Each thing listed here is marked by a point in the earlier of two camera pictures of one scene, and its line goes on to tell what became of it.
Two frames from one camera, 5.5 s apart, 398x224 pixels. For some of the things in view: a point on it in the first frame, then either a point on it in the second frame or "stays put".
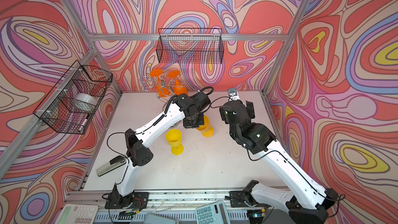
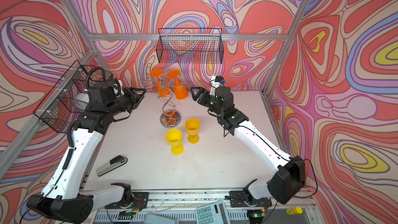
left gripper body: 197,121 → 125,102
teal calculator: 216,213 stays put
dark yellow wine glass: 207,130 → 192,126
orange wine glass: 179,88 stays put
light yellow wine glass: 173,137 stays put
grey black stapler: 111,165 stays put
